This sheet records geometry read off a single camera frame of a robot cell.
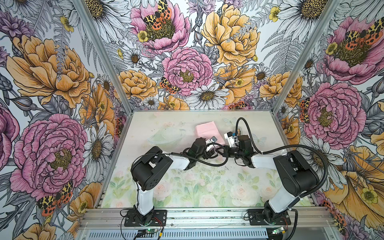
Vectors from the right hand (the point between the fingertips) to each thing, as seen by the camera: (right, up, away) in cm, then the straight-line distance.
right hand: (216, 153), depth 91 cm
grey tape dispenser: (+11, +13, -8) cm, 19 cm away
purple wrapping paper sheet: (-4, +13, +9) cm, 17 cm away
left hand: (-5, +4, +5) cm, 8 cm away
